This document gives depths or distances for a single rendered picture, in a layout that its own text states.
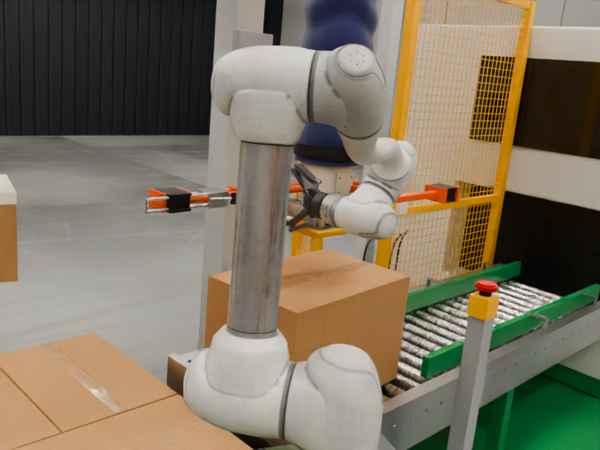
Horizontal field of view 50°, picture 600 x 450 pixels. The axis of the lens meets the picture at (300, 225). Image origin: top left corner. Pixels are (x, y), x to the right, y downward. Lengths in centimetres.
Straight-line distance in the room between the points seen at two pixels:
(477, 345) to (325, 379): 95
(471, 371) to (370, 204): 74
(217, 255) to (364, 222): 163
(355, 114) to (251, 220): 27
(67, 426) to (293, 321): 74
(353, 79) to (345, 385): 55
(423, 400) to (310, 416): 109
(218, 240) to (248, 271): 193
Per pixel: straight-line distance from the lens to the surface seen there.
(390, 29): 513
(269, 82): 116
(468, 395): 218
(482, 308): 206
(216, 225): 314
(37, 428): 211
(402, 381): 247
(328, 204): 171
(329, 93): 115
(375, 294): 216
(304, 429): 127
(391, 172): 166
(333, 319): 201
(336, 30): 198
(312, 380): 125
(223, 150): 306
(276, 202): 120
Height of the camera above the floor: 163
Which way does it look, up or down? 14 degrees down
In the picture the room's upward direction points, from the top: 5 degrees clockwise
